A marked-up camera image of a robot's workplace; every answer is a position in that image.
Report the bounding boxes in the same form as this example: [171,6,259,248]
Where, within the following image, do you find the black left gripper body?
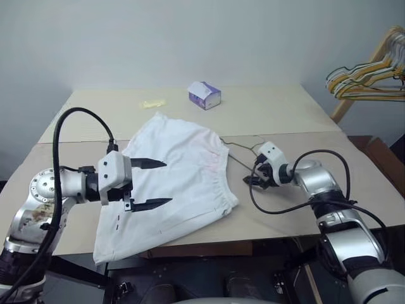
[106,186,134,213]

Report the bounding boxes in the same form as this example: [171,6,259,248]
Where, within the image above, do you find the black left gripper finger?
[128,157,168,170]
[130,198,173,213]

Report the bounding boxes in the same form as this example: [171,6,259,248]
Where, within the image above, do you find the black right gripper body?
[252,155,277,189]

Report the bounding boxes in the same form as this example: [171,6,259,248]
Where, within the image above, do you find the thin wire hanger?
[220,134,267,179]

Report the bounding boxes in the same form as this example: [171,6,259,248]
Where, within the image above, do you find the white shorts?
[92,111,239,267]

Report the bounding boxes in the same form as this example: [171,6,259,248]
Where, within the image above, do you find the yellow plastic wrapper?
[139,99,167,110]

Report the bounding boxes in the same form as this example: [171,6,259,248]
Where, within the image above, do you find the brown board under table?
[147,242,254,258]

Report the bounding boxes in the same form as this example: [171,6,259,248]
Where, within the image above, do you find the purple white tissue box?
[187,80,222,111]

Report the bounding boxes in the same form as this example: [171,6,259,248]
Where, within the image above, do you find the dark rounded shape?
[223,270,275,299]

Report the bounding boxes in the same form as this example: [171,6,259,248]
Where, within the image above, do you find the bundle of hangers on rack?
[330,25,405,122]

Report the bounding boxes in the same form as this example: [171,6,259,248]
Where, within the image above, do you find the brown wooden furniture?
[347,135,405,208]

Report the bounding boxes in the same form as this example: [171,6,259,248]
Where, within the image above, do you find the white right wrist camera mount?
[256,142,287,187]

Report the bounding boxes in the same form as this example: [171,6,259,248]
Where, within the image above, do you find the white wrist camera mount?
[256,142,287,187]
[97,151,134,206]

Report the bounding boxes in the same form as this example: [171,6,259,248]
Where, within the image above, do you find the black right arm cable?
[292,149,352,203]
[249,163,389,237]

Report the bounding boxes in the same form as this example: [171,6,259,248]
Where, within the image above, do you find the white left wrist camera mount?
[97,151,134,206]

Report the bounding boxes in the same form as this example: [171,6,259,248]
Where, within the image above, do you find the black table frame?
[46,255,115,289]

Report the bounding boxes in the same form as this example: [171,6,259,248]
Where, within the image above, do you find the bundle of coated wire hangers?
[325,26,405,103]

